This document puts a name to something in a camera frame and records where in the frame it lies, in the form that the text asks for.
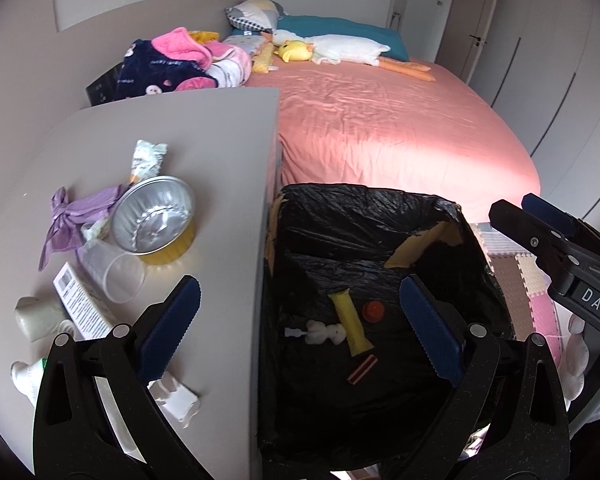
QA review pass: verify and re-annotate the yellow duck plush toy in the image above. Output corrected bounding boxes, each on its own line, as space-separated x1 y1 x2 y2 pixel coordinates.
274 40 315 64

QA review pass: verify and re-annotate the clear plastic cup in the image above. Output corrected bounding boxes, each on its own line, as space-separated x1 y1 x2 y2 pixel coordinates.
76 240 147 304

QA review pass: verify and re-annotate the pink white striped blanket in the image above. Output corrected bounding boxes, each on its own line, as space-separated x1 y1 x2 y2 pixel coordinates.
207 42 253 88

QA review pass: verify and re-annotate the silver snack wrapper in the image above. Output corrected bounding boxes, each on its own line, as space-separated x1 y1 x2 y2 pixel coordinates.
126 140 168 184

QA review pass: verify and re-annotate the teal pillow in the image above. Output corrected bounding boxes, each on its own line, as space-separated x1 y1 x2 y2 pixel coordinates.
230 15 410 62

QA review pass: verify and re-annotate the pink fleece towel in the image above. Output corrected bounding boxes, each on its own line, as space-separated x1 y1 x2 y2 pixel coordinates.
152 27 226 73

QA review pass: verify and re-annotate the white wardrobe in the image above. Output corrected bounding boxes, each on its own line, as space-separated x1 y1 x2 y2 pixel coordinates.
490 0 600 236

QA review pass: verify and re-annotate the white cotton swab bundle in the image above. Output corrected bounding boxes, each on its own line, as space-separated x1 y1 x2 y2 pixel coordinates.
284 319 346 346

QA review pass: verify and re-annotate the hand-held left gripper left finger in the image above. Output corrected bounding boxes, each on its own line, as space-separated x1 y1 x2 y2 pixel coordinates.
32 275 216 480

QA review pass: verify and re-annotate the red striped wrapper strip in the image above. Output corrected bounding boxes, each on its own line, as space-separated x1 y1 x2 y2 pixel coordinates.
347 355 379 387

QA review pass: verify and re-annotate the black wall socket panel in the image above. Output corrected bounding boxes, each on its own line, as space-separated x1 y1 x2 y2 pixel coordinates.
85 63 126 107

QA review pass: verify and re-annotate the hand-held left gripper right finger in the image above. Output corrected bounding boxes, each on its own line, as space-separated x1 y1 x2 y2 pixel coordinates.
395 275 571 480

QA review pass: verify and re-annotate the white box with barcode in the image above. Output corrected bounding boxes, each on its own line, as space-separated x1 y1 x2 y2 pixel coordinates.
52 261 116 341

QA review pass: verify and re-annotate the white goose plush toy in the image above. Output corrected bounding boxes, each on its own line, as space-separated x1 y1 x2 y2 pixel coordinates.
262 30 436 82

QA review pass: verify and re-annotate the bed with pink sheet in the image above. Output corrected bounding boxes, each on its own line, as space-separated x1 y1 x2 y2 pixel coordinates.
220 60 541 221

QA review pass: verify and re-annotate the white tube with green band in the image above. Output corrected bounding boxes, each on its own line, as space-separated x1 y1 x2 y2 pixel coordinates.
10 357 48 406

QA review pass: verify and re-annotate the bin with black bag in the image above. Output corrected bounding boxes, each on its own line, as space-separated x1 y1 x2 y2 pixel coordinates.
257 183 513 480

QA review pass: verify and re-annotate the patterned grey yellow pillow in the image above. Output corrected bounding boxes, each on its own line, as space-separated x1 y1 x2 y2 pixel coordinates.
225 0 291 33

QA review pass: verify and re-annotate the yellow snack packet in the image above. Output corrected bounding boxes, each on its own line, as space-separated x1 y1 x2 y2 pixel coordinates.
328 290 373 358

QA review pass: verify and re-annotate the yellow corn plush toy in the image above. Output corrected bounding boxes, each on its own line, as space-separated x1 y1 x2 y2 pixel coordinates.
251 41 277 74

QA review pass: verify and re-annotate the navy printed fleece blanket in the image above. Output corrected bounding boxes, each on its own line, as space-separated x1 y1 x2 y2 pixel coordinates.
111 39 218 102

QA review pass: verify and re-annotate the foil bowl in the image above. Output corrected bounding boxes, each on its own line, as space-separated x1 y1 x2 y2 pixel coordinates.
111 175 197 266

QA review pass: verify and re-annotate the purple cloth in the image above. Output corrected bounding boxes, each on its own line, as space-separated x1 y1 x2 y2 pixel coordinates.
39 185 131 272

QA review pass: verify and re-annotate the grey dotted small pillow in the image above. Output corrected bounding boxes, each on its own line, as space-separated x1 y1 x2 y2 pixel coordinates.
222 35 266 58

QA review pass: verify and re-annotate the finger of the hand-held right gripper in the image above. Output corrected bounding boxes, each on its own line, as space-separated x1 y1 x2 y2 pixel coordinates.
489 199 581 296
521 192 600 273

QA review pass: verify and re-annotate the beige room door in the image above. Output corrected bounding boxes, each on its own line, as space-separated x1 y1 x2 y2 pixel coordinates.
459 0 506 83

